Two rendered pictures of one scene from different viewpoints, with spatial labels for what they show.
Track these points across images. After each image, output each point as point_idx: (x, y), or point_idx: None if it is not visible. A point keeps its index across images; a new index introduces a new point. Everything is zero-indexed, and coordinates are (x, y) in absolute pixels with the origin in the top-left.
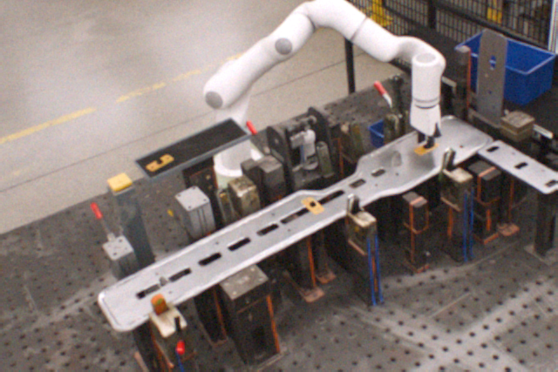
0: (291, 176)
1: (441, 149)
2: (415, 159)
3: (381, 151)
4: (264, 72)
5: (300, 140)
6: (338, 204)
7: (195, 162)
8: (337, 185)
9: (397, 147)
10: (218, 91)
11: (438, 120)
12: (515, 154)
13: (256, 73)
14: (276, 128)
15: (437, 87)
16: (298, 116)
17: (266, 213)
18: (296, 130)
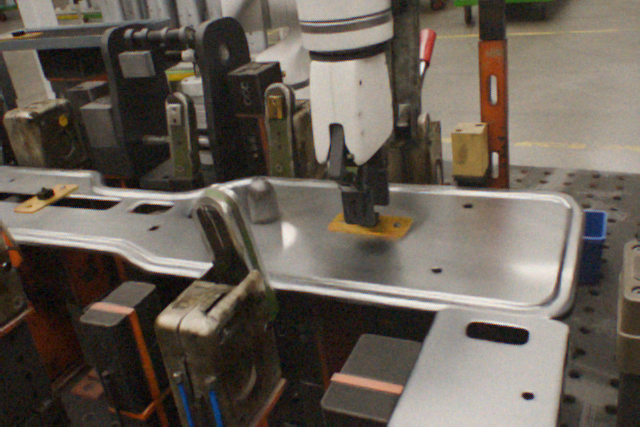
0: (120, 141)
1: (387, 246)
2: (300, 232)
3: (301, 185)
4: None
5: (138, 66)
6: (58, 218)
7: (30, 47)
8: (130, 192)
9: (334, 194)
10: None
11: (346, 120)
12: (526, 405)
13: None
14: (121, 26)
15: None
16: (514, 166)
17: (18, 174)
18: (140, 40)
